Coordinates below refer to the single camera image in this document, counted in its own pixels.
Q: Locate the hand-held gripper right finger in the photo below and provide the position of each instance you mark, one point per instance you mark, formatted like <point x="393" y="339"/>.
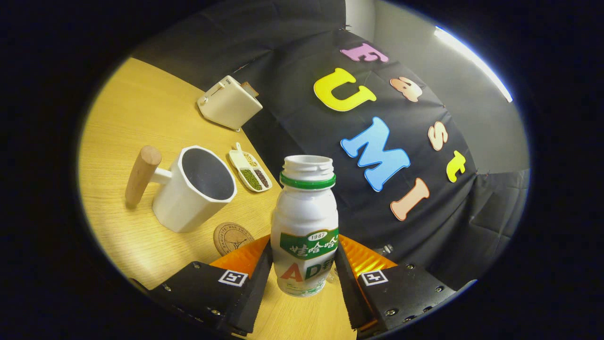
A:
<point x="347" y="293"/>

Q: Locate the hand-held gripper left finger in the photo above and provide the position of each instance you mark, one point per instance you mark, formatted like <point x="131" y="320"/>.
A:
<point x="257" y="293"/>

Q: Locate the round cork coaster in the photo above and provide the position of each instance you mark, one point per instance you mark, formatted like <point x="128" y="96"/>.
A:
<point x="229" y="238"/>

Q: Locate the white juice bottle green label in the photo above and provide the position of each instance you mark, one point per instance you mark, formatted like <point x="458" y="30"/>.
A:
<point x="304" y="217"/>

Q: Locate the white divided dish with beans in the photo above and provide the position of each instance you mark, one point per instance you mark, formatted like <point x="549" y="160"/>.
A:
<point x="250" y="172"/>

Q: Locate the cream toaster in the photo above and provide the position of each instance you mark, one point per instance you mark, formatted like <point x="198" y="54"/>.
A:
<point x="229" y="104"/>

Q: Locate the toast slice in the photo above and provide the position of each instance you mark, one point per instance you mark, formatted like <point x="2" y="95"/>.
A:
<point x="250" y="89"/>

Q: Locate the wooden table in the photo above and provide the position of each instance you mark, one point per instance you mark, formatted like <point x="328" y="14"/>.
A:
<point x="137" y="108"/>

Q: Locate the black backdrop cloth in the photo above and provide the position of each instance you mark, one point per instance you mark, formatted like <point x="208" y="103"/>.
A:
<point x="302" y="56"/>

